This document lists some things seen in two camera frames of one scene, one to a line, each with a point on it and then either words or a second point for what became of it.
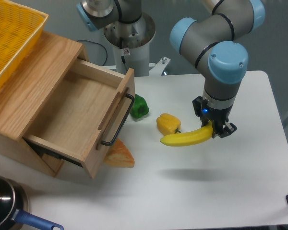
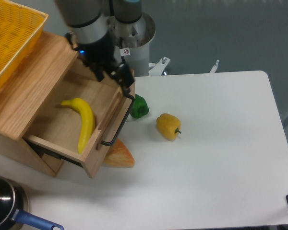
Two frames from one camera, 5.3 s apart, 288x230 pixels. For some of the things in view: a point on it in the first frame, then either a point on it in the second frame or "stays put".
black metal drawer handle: (105, 143) stays put
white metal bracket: (157, 70) stays put
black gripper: (202, 109) -> (103, 59)
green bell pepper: (139, 108) stays put
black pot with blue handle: (9, 201) stays put
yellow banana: (188, 138) -> (90, 125)
